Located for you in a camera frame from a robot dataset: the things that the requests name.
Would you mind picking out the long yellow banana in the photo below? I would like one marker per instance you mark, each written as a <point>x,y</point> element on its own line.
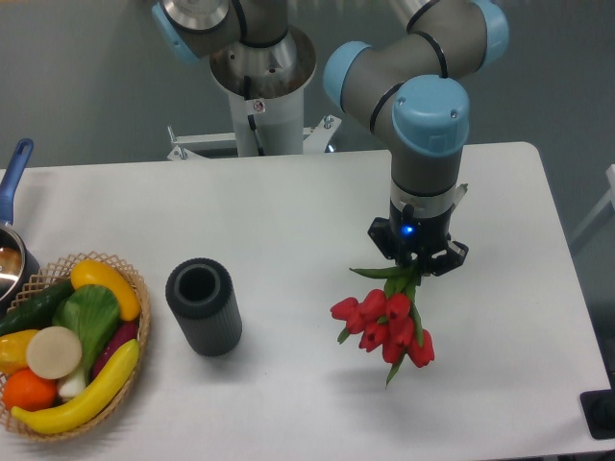
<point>91,402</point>

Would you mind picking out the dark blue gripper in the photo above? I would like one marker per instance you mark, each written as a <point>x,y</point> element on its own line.
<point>399,238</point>

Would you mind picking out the purple sweet potato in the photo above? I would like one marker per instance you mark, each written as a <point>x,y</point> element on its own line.
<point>124,333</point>

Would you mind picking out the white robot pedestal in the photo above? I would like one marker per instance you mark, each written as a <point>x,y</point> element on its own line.
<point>265,89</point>

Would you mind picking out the yellow squash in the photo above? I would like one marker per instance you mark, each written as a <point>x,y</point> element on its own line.
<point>93,272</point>

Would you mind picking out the dark green cucumber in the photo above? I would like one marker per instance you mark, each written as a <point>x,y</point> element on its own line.
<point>37,312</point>

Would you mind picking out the green bok choy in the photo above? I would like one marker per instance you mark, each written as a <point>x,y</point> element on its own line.
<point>92,313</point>

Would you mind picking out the red tulip bouquet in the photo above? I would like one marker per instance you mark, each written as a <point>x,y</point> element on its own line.
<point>387,319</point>

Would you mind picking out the orange fruit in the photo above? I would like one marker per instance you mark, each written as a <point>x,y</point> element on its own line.
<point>28,391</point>

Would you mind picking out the dark grey ribbed vase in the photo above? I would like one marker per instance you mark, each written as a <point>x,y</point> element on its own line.
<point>200,294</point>

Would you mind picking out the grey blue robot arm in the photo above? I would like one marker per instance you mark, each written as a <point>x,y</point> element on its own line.
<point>407,95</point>

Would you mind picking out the yellow bell pepper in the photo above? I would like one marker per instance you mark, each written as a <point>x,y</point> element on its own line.
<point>13,350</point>

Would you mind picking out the black device at edge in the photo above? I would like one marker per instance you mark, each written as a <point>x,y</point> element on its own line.
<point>598,410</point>

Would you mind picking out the woven wicker basket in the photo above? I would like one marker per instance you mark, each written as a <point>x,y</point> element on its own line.
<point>56,272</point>

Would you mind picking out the white frame at right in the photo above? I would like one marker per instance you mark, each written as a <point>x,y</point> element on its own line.
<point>596,218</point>

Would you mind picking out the beige round slice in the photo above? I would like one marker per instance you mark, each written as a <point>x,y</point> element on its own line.
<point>54,352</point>

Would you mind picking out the blue handled saucepan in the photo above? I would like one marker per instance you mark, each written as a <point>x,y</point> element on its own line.
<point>17,263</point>

